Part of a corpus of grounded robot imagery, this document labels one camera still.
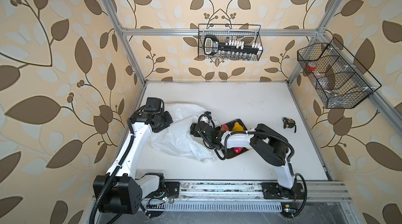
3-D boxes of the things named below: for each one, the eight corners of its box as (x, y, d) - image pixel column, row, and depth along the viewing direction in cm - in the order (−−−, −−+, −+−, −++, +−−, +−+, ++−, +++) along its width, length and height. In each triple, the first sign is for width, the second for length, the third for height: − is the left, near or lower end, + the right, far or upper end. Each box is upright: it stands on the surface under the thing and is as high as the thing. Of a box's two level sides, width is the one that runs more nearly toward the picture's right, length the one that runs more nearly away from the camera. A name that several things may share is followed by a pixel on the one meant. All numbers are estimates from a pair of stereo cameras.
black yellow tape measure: (283, 130, 97) (285, 128, 94) (282, 119, 102) (284, 116, 99) (294, 132, 96) (296, 130, 93) (292, 121, 101) (294, 118, 98)
